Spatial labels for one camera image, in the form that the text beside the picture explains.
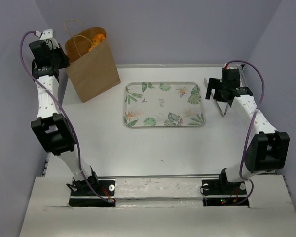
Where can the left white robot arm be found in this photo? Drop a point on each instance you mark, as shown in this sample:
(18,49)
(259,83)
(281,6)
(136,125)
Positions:
(52,126)

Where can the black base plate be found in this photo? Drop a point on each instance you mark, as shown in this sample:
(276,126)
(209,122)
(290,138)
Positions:
(85,197)
(216,195)

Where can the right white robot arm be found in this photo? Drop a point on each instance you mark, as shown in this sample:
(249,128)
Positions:
(266,147)

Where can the metal kitchen tongs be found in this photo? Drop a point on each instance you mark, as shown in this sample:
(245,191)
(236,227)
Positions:
(218,107)

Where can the floral leaf print tray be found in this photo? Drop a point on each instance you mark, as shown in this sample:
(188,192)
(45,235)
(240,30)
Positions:
(163,104)

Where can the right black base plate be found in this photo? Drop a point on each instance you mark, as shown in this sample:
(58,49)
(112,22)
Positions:
(216,195)

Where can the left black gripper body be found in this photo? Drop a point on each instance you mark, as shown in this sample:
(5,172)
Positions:
(56,57)

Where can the brown paper bag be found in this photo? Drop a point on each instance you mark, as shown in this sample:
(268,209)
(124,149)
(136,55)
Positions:
(91,73)

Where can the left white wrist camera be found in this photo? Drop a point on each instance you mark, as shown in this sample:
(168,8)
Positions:
(46,34)

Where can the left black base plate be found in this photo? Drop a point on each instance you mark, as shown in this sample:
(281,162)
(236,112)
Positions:
(85,197)

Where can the aluminium front rail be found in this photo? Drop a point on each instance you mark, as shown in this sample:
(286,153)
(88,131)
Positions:
(139,179)

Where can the long seeded fake baguette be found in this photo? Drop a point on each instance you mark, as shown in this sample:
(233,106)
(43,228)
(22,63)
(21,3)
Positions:
(97,39)

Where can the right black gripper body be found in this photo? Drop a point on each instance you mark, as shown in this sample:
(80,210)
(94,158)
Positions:
(217,83)

